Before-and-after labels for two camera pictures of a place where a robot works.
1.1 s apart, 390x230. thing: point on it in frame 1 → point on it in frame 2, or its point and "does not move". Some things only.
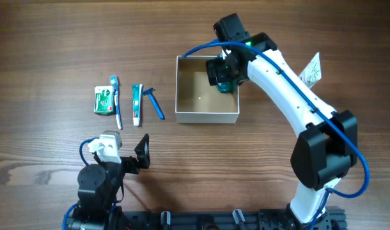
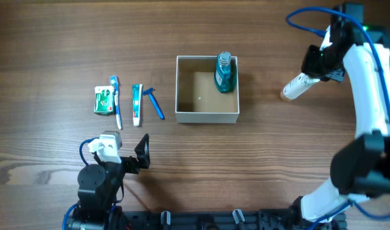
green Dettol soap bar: x=104 y=100 does not move
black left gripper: x=131 y=165 does not move
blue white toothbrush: x=114 y=82 does not move
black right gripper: x=216 y=73 → x=314 y=62
